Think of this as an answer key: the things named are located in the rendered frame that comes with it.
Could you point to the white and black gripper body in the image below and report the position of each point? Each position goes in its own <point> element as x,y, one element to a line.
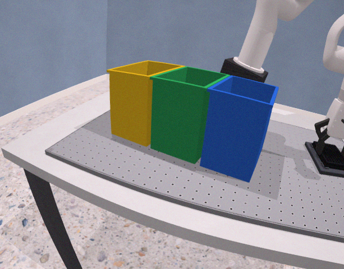
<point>335,127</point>

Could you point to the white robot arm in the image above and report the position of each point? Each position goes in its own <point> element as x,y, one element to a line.
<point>263,28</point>

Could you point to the blue open-top bin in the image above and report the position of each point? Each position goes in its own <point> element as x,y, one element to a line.
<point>239,111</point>

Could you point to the green open-top bin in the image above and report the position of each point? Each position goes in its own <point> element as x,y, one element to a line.
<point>179,111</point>

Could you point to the yellow open-top bin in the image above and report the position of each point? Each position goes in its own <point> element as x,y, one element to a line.
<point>130,91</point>

